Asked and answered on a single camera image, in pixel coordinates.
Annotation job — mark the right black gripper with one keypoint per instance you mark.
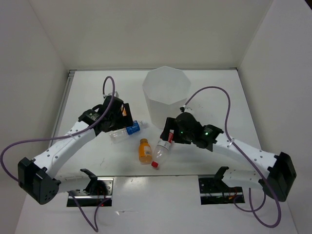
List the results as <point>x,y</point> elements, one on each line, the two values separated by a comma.
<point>170,124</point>

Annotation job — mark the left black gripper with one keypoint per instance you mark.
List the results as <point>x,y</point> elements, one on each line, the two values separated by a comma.
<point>127,120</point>

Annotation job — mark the red label water bottle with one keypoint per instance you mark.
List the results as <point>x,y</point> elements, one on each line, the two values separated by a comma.
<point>161,152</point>

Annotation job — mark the orange juice bottle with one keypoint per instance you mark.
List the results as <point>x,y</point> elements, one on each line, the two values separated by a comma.
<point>144,152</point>

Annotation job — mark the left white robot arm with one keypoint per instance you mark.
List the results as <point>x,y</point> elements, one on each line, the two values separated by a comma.
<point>38,176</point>

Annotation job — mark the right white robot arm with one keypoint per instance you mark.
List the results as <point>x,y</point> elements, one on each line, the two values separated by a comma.
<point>273,174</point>

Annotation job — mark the translucent white bin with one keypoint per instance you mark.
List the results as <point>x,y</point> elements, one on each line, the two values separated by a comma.
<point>166,90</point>

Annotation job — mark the blue label clear bottle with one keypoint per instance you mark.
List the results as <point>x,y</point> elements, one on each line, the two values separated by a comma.
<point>124,133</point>

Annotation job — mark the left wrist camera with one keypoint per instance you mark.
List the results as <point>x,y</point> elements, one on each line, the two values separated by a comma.
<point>115,94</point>

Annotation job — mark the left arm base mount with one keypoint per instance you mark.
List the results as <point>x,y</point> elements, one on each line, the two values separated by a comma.
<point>100,193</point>

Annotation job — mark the aluminium table edge rail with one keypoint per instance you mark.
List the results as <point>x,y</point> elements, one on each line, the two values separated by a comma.
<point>62,106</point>

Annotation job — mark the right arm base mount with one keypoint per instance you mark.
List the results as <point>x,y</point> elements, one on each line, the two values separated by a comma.
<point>211,194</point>

